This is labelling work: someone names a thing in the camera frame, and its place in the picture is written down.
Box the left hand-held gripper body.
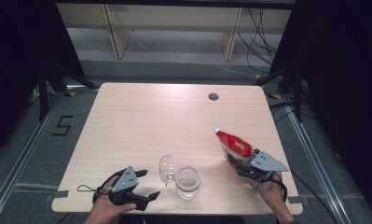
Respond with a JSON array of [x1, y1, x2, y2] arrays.
[[107, 165, 142, 206]]

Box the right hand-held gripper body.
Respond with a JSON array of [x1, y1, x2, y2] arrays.
[[246, 148, 290, 183]]

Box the red and white pouch bag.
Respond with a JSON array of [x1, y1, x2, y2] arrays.
[[213, 125, 256, 171]]

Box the clear glass jar with lid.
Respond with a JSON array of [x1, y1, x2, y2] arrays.
[[158, 154, 203, 202]]

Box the person's right hand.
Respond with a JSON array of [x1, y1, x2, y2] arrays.
[[244, 171, 288, 210]]

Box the person's left hand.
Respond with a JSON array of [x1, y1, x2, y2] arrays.
[[90, 175, 138, 219]]

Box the black metal stand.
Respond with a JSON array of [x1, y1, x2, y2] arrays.
[[36, 61, 98, 123], [254, 63, 303, 123]]

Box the black curtain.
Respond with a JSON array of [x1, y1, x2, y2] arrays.
[[0, 0, 86, 158], [269, 0, 372, 218]]

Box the beige wooden shelf unit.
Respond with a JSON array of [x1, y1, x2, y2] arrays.
[[56, 3, 293, 62]]

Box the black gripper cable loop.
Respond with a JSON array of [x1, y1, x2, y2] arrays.
[[92, 168, 127, 203]]

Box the thin black lanyard loop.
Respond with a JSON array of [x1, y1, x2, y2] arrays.
[[76, 184, 98, 192]]

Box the metal floor rail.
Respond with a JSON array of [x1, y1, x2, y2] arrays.
[[284, 101, 353, 224], [0, 90, 65, 220]]

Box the black floor cables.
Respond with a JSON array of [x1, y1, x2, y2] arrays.
[[268, 101, 317, 124]]

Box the long black cable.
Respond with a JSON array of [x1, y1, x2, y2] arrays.
[[289, 169, 341, 224]]

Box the bundle of black cables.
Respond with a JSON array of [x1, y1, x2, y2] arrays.
[[237, 7, 279, 75]]

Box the black frame beam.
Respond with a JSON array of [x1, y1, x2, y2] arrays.
[[54, 0, 297, 10]]

